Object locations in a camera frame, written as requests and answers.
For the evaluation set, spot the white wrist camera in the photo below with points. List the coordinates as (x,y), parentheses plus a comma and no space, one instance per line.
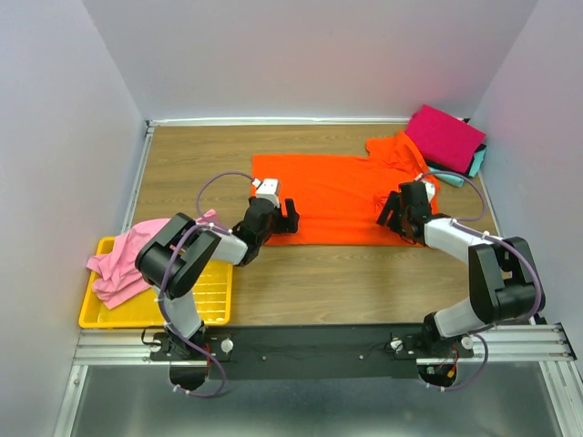
(423,191)
(267,188)

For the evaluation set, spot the aluminium frame rail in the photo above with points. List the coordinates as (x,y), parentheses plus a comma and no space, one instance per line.
(523,343)

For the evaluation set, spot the yellow plastic tray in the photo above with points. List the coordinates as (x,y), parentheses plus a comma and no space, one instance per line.
(211,294)

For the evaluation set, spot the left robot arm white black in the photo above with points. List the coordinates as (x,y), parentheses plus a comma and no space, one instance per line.
(174,259)

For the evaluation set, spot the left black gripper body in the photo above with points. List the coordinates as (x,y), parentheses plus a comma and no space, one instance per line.
(273,227)

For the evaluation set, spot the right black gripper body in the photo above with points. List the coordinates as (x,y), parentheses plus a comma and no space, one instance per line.
(404,218)

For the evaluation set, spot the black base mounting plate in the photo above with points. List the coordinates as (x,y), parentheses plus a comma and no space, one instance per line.
(254,353)

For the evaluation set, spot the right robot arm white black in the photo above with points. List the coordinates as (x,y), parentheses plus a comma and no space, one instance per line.
(503,283)

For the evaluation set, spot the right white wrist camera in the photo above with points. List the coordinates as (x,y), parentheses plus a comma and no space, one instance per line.
(423,191)

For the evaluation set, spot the folded teal t shirt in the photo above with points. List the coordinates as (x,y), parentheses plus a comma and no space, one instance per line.
(450,178)

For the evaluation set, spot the orange t shirt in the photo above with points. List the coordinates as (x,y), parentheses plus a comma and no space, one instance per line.
(339,198)

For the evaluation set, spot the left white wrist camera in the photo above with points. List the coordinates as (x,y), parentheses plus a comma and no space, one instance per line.
(267,188)

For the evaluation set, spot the pink t shirt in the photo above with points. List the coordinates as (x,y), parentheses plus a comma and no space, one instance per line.
(119,280)

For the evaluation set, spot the folded magenta t shirt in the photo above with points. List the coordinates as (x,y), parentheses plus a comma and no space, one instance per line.
(444,139)

